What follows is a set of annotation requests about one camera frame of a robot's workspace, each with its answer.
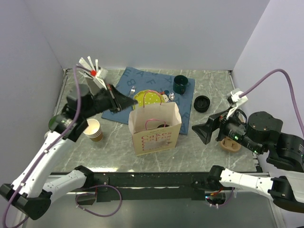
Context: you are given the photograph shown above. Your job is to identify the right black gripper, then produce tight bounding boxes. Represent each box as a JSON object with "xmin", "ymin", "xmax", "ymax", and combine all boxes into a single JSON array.
[{"xmin": 190, "ymin": 102, "xmax": 261, "ymax": 152}]

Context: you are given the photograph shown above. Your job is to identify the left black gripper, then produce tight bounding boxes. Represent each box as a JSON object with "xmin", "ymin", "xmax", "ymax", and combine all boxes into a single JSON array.
[{"xmin": 82, "ymin": 84, "xmax": 138, "ymax": 119}]

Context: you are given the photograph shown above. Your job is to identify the pink paper gift bag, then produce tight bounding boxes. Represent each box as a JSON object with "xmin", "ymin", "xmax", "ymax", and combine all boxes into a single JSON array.
[{"xmin": 128, "ymin": 102, "xmax": 182, "ymax": 156}]

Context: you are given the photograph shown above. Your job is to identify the black plastic cup lid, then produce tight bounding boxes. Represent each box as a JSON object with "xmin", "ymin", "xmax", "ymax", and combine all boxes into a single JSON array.
[{"xmin": 147, "ymin": 123, "xmax": 168, "ymax": 130}]

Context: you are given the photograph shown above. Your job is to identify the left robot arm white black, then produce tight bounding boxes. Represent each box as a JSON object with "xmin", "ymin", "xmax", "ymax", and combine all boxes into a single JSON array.
[{"xmin": 0, "ymin": 71, "xmax": 138, "ymax": 220}]

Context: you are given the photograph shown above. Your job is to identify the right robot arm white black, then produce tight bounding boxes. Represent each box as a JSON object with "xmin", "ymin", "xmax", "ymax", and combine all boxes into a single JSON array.
[{"xmin": 192, "ymin": 89, "xmax": 304, "ymax": 213}]

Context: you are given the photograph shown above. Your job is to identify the silver fork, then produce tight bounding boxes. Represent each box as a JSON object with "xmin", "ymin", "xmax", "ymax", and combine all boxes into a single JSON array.
[{"xmin": 129, "ymin": 86, "xmax": 136, "ymax": 97}]

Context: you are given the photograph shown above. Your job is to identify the blue alphabet cloth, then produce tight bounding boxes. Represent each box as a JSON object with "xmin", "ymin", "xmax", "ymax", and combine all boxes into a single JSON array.
[{"xmin": 101, "ymin": 67, "xmax": 195, "ymax": 135}]

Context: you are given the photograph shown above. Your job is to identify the stack of black lids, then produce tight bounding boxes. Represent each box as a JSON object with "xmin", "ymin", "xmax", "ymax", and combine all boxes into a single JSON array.
[{"xmin": 193, "ymin": 95, "xmax": 210, "ymax": 113}]

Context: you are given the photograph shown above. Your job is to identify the yellow-green dotted plate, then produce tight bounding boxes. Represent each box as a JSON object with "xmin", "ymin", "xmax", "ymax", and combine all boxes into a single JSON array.
[{"xmin": 133, "ymin": 90, "xmax": 165, "ymax": 110}]

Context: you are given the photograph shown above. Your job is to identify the grey straw holder cup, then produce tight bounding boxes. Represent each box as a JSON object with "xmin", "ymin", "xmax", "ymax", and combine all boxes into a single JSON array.
[{"xmin": 86, "ymin": 70, "xmax": 106, "ymax": 95}]

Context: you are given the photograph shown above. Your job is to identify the stack of brown paper cups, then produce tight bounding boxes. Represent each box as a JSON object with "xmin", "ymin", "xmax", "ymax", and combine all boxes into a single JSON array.
[{"xmin": 83, "ymin": 119, "xmax": 103, "ymax": 142}]

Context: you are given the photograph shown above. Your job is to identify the cartoon mouse figurine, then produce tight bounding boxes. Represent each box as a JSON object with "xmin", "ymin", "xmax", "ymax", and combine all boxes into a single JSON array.
[{"xmin": 159, "ymin": 90, "xmax": 170, "ymax": 102}]

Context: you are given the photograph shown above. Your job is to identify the silver spoon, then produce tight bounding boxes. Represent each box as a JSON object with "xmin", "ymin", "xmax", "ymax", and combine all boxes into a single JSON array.
[{"xmin": 168, "ymin": 92, "xmax": 175, "ymax": 102}]

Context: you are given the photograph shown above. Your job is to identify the white wrapped straws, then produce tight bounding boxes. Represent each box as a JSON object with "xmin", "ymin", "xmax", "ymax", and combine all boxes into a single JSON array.
[{"xmin": 78, "ymin": 56, "xmax": 100, "ymax": 79}]

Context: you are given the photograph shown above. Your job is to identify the dark green mug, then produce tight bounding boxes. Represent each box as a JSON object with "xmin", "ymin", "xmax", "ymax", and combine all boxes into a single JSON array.
[{"xmin": 173, "ymin": 75, "xmax": 188, "ymax": 95}]

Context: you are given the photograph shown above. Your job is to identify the green interior enamel mug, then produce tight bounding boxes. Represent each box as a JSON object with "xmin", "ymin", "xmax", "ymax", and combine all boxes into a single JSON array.
[{"xmin": 48, "ymin": 115, "xmax": 59, "ymax": 129}]

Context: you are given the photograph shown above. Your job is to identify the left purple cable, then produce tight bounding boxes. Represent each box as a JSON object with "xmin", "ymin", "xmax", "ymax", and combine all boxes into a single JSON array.
[{"xmin": 3, "ymin": 64, "xmax": 123, "ymax": 228}]

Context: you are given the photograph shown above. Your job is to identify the purple cable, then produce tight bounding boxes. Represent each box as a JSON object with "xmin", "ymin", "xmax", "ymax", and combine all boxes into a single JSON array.
[
  {"xmin": 239, "ymin": 68, "xmax": 304, "ymax": 138},
  {"xmin": 3, "ymin": 64, "xmax": 123, "ymax": 228}
]

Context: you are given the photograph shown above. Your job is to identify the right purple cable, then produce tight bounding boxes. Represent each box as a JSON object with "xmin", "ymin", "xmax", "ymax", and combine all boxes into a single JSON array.
[{"xmin": 239, "ymin": 68, "xmax": 304, "ymax": 138}]

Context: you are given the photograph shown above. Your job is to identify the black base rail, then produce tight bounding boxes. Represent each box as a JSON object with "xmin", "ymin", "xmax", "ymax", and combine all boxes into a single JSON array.
[{"xmin": 65, "ymin": 170, "xmax": 228, "ymax": 202}]

